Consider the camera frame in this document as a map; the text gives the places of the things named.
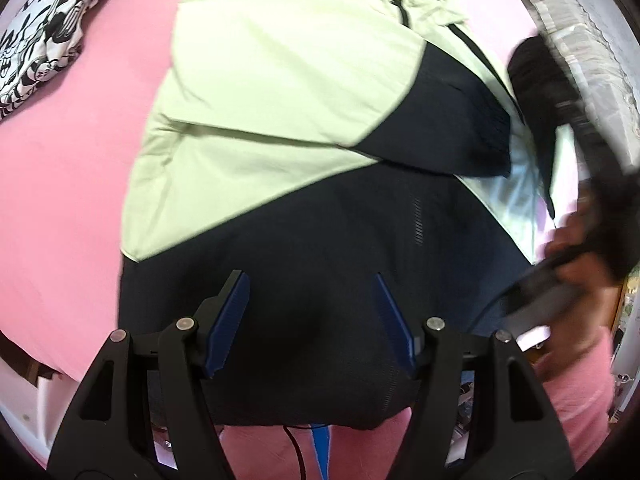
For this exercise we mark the pale green and black jacket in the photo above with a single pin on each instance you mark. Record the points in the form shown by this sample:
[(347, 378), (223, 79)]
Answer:
[(300, 110)]

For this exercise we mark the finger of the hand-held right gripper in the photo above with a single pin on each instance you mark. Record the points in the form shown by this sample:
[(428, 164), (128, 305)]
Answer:
[(535, 75)]

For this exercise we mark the person's right hand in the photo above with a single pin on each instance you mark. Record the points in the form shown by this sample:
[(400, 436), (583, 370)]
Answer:
[(595, 305)]

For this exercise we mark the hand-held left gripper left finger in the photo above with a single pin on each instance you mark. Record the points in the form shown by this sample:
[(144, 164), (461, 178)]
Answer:
[(230, 320)]

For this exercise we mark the black and white patterned cloth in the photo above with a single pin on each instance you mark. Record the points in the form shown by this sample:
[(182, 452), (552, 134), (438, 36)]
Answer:
[(40, 45)]

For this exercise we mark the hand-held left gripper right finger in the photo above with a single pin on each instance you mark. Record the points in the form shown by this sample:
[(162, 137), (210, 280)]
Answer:
[(395, 320)]

